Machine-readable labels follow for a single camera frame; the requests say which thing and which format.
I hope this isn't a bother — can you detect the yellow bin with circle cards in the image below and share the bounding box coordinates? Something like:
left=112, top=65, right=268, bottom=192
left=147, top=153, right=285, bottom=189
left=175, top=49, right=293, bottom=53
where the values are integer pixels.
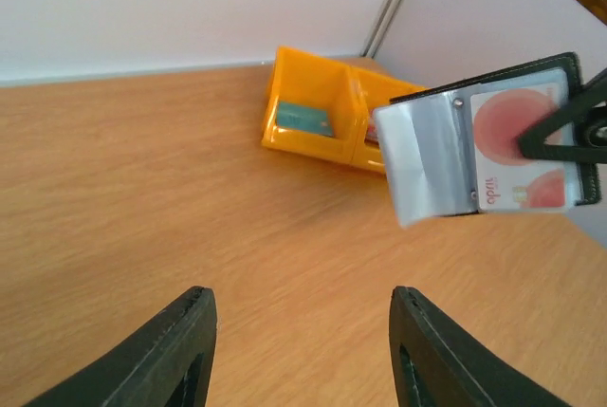
left=349, top=64, right=431, bottom=176

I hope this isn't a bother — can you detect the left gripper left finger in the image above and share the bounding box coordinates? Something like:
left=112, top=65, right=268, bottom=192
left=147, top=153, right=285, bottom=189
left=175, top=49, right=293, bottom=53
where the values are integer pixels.
left=28, top=286, right=217, bottom=406

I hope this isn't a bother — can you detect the yellow bin with green cards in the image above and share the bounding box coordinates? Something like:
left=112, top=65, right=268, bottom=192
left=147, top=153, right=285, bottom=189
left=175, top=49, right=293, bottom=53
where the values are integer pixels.
left=261, top=46, right=360, bottom=164

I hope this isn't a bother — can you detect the red circle card stack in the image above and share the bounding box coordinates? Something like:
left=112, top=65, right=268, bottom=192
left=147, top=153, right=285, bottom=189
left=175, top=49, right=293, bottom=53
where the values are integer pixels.
left=365, top=125, right=378, bottom=145

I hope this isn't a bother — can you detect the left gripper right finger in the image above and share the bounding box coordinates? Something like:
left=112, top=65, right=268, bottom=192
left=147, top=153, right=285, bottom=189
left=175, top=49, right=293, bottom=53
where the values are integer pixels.
left=389, top=287, right=567, bottom=406

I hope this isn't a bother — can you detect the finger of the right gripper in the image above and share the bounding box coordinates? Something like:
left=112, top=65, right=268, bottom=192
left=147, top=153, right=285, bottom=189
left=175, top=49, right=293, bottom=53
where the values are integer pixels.
left=517, top=71, right=606, bottom=164

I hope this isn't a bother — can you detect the green card stack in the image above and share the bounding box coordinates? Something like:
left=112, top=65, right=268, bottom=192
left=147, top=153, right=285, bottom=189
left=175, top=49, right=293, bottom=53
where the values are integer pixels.
left=276, top=102, right=334, bottom=137

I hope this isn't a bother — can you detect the black card holder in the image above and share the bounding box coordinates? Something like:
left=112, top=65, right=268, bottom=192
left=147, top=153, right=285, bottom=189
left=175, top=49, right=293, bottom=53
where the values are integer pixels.
left=373, top=52, right=606, bottom=226

